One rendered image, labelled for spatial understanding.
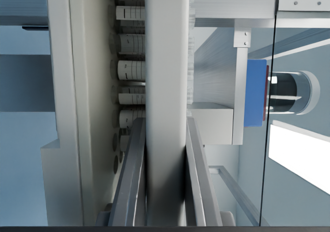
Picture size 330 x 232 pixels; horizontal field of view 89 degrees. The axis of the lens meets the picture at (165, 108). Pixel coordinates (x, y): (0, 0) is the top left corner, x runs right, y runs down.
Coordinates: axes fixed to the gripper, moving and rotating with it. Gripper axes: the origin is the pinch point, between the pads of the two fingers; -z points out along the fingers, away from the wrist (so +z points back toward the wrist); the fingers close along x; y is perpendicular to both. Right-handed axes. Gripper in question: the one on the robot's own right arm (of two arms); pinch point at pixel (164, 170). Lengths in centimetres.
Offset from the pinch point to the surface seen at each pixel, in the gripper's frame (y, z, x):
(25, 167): 107, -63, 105
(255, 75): 16.1, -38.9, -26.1
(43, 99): 28, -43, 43
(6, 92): 26, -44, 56
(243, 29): 4.6, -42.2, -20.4
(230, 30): 6, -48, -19
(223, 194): 426, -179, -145
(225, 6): -1.1, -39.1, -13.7
